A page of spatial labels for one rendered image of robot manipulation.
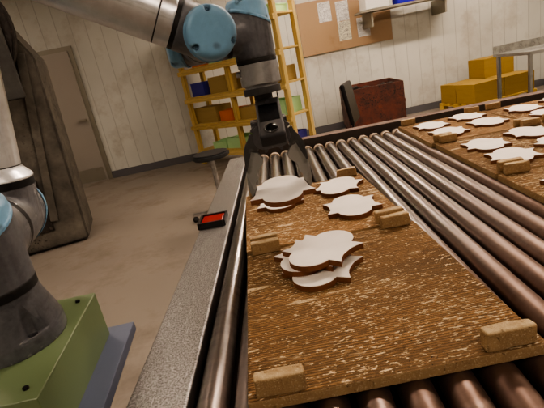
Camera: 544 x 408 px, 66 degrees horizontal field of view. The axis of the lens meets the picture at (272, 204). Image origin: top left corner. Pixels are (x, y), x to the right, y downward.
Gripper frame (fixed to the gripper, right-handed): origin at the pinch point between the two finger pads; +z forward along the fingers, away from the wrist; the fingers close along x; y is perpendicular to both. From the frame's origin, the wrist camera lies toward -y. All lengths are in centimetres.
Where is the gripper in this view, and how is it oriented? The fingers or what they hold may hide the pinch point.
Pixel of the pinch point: (281, 189)
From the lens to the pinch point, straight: 83.9
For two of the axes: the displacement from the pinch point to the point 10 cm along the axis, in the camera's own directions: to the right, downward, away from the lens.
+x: -9.8, 1.9, 0.2
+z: 1.9, 9.4, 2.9
